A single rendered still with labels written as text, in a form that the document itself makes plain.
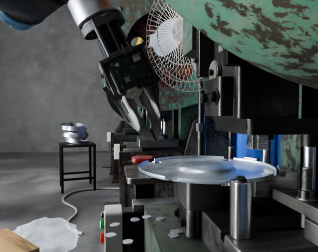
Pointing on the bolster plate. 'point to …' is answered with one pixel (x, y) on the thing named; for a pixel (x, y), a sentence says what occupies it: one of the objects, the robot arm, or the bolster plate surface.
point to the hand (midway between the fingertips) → (151, 133)
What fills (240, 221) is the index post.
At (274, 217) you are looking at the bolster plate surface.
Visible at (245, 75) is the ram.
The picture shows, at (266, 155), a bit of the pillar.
